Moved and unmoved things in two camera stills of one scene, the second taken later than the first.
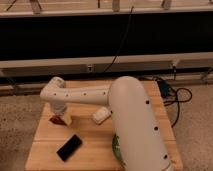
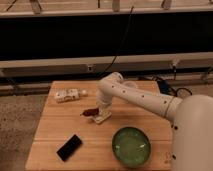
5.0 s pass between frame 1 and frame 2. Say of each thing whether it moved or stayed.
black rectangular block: stayed
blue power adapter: stayed
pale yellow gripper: moved
